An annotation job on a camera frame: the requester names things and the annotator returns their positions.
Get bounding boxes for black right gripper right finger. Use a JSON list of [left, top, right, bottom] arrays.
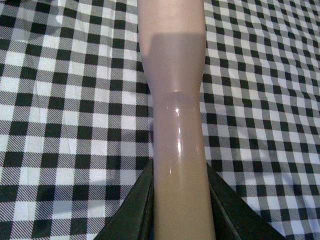
[[207, 165, 285, 240]]

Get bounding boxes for black white checkered bedsheet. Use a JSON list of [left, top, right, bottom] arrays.
[[0, 0, 320, 240]]

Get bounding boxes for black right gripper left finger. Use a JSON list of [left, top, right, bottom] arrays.
[[95, 160, 154, 240]]

